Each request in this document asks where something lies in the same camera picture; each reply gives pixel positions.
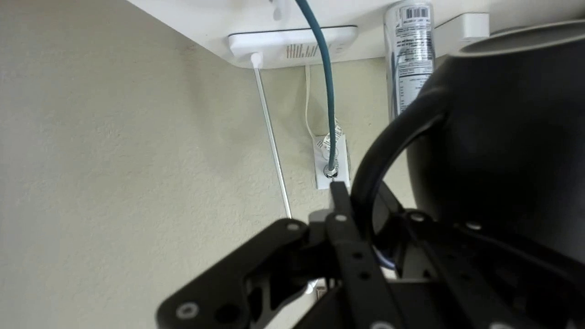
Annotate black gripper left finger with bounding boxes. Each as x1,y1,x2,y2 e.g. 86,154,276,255
154,178,410,329

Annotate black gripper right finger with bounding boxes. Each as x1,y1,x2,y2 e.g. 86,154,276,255
381,180,585,329

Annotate black cup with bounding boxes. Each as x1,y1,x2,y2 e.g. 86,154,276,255
349,17,585,262

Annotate thin white rod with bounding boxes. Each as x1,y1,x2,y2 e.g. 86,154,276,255
247,50,296,220

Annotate white flat power adapter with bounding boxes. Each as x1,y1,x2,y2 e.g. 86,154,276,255
225,23,360,63

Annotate silver drink can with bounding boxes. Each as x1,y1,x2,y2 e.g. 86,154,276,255
382,0,437,118

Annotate white plastic block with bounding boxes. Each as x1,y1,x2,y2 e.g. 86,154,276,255
434,10,494,50

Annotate white wall outlet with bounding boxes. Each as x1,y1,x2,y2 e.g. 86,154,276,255
311,133,353,191

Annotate dark thick cable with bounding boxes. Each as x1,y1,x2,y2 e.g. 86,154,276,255
295,0,340,178

